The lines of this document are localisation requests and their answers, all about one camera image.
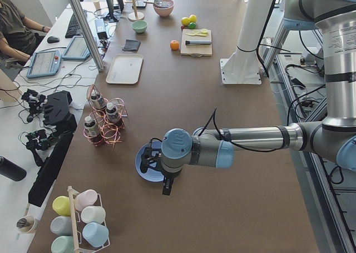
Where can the black water bottle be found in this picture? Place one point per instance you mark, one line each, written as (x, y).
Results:
(11, 170)

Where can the grey folded cloth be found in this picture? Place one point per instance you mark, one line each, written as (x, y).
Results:
(131, 45)

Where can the teach pendant far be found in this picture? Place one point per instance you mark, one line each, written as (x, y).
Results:
(76, 50)

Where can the yellow plastic knife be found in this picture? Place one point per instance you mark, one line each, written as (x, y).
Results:
(200, 34)

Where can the metal ice scoop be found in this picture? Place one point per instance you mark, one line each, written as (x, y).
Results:
(160, 3)

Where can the yellow lemon upper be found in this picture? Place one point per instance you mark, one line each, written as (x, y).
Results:
(185, 21)

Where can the green lime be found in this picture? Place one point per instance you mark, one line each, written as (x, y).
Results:
(191, 25)

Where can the black keyboard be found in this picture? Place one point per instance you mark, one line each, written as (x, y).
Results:
(73, 28)

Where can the copper wire bottle rack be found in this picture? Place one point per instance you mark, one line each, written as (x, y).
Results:
(110, 132)

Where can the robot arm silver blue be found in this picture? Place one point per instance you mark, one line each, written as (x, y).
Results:
(332, 138)

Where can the white cup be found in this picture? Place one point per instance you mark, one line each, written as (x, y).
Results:
(93, 214)

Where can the orange fruit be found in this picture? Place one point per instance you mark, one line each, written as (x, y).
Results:
(174, 45)

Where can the wooden cup rack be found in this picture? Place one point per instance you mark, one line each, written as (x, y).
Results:
(80, 244)

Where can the dark drink bottle one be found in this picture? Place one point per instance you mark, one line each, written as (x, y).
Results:
(97, 101)

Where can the aluminium frame post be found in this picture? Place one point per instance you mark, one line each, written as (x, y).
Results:
(87, 34)

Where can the yellow lemon lower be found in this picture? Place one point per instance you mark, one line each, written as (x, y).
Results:
(193, 18)

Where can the teach pendant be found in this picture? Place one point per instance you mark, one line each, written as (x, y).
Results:
(76, 50)
(43, 64)

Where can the wooden cup tree stand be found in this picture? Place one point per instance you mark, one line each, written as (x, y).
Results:
(135, 15)

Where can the dark drink bottle three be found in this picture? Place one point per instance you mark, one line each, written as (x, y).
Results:
(92, 130)

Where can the dark drink bottle two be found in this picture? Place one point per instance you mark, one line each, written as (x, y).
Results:
(112, 113)

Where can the teach pendant near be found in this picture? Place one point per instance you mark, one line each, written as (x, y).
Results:
(43, 64)

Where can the black computer mouse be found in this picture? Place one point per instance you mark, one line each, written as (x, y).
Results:
(52, 39)

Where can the lemon slice upper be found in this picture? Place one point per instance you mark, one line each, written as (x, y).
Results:
(204, 30)

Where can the grey cup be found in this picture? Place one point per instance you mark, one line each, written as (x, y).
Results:
(61, 226)

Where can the yellow cup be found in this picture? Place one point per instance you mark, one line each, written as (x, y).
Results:
(61, 205)

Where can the steel muddler black tip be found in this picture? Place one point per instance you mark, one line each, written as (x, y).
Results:
(197, 43)

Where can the blue cup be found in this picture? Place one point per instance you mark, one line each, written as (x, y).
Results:
(95, 234)

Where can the black monitor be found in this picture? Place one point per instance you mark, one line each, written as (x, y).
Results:
(115, 8)

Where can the seated person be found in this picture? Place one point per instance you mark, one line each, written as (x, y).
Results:
(19, 34)

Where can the green bowl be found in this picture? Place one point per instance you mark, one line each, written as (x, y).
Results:
(139, 26)

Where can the pink cup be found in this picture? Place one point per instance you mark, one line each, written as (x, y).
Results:
(85, 199)

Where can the cream rectangular tray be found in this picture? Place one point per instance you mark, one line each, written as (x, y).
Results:
(125, 69)

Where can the wooden cutting board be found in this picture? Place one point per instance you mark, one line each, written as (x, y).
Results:
(198, 51)

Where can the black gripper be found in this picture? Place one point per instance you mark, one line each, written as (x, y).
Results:
(169, 179)

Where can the pink bowl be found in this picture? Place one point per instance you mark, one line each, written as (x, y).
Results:
(164, 12)

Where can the blue round plate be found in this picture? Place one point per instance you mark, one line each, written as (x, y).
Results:
(150, 175)

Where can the paper cup with utensils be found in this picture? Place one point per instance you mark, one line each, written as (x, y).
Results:
(27, 225)

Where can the green cup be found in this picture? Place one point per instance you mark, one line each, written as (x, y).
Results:
(63, 244)

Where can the yellow lemon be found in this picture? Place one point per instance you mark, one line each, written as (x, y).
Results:
(193, 18)
(185, 21)

